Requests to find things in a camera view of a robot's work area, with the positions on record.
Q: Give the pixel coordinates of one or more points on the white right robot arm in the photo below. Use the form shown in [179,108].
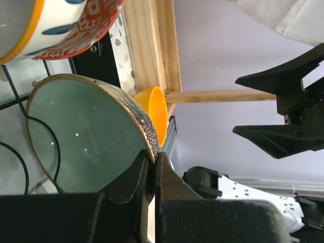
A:
[303,215]

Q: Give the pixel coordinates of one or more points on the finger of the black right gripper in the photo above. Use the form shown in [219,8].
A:
[281,141]
[276,80]

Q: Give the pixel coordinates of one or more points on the black wire dish rack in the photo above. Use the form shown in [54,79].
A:
[67,135]

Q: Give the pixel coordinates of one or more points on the yellow bowl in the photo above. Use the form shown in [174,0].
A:
[154,103]

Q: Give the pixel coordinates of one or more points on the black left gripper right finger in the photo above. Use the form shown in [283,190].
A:
[181,215]

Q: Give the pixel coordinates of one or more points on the white cloth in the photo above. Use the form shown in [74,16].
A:
[300,20]

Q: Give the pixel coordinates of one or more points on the light green bowl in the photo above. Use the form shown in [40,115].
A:
[128,128]

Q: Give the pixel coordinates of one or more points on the aluminium rail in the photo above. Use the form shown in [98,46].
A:
[171,145]

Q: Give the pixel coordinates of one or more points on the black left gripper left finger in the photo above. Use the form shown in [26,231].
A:
[117,213]

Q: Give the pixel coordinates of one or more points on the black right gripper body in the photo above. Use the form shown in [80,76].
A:
[302,106]

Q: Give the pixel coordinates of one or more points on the blue triangle pattern bowl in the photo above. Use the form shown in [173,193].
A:
[53,30]

